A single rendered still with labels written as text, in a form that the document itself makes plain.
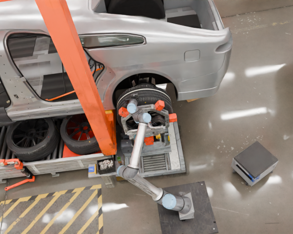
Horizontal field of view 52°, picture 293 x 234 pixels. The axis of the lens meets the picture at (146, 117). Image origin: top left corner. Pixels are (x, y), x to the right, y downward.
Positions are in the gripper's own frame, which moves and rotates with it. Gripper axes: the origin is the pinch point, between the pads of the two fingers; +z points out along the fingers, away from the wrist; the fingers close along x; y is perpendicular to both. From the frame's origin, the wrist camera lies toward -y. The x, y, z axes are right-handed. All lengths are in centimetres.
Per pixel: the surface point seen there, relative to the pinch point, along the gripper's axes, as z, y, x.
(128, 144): 22, -37, -68
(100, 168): -22, -65, -66
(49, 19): -92, -11, 104
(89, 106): -47, -33, 19
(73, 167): 13, -118, -76
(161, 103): -7.3, 27.2, -15.6
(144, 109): -10.3, 7.9, -14.9
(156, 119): -13.3, 17.2, -28.7
